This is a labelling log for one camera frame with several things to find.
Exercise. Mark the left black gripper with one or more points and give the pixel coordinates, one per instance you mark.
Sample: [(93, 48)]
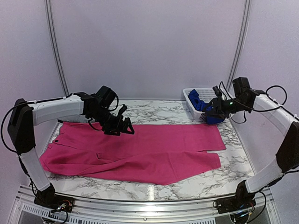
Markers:
[(116, 128)]

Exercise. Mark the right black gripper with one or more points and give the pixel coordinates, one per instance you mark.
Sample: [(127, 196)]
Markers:
[(217, 104)]

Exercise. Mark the pink trousers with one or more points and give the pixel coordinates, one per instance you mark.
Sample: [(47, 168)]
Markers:
[(158, 154)]

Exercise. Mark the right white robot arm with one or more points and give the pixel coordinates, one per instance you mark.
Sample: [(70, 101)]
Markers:
[(282, 128)]

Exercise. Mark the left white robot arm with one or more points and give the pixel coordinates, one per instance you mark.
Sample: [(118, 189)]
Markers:
[(25, 115)]

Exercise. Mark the white plastic laundry basket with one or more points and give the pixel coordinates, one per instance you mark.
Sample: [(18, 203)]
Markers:
[(207, 97)]

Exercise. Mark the blue garment in basket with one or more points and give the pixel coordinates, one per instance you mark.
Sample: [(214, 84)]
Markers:
[(195, 107)]

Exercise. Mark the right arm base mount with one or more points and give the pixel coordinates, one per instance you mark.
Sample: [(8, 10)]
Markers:
[(235, 203)]

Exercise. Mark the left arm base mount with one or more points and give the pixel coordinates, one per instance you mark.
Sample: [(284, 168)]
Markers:
[(54, 201)]

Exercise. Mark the right aluminium corner post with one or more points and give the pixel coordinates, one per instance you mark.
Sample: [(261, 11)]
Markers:
[(240, 42)]

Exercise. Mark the aluminium front frame rail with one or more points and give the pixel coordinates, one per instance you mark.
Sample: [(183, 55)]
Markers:
[(83, 210)]

